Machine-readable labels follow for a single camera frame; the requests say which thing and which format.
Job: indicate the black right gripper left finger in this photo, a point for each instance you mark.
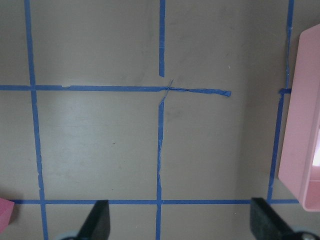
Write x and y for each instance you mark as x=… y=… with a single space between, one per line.
x=97 y=225

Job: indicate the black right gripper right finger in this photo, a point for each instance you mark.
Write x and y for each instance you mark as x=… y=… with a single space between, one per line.
x=266 y=224

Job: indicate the pink plastic bin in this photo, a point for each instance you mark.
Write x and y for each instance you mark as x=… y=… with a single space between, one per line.
x=299 y=168

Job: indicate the pink cube near centre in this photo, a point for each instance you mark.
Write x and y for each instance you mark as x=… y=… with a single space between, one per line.
x=6 y=209

